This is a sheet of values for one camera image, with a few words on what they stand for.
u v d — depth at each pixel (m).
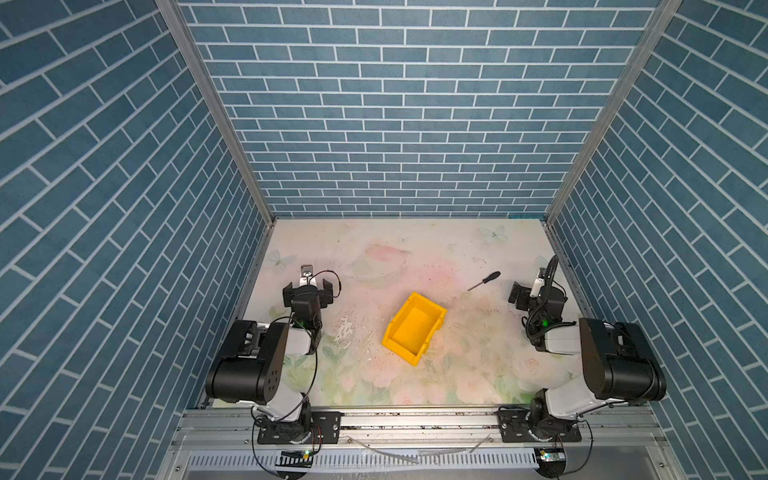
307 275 0.79
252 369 0.45
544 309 0.73
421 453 0.71
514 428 0.74
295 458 0.72
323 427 0.74
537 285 0.84
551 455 0.74
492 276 1.04
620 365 0.46
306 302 0.71
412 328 0.92
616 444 0.77
